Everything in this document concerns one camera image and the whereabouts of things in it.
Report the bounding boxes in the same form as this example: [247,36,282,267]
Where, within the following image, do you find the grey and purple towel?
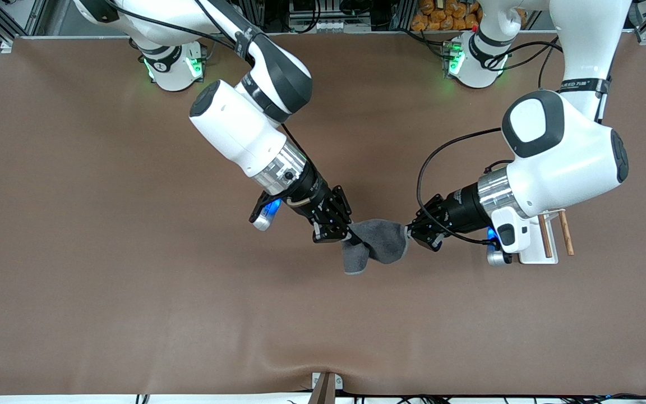
[341,218,411,276]

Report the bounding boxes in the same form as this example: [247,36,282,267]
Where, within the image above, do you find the white rack with wooden rods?
[518,210,575,265]

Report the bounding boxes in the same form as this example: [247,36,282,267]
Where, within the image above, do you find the white terminal block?
[288,17,370,33]

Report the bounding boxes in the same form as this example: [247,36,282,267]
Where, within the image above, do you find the bag of orange snacks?
[411,0,483,31]

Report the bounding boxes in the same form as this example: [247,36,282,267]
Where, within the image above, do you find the brown table cover mat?
[0,33,646,397]

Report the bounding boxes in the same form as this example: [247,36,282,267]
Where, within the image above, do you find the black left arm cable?
[416,128,504,246]

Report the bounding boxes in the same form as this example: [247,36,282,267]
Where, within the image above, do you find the silver metal bracket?
[312,372,344,391]

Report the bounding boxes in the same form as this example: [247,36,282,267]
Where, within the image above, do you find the brown post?
[307,373,336,404]

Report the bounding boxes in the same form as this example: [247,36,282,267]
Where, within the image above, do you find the black cable at arm base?
[483,38,566,90]

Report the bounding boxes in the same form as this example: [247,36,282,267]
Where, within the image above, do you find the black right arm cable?
[113,0,256,54]

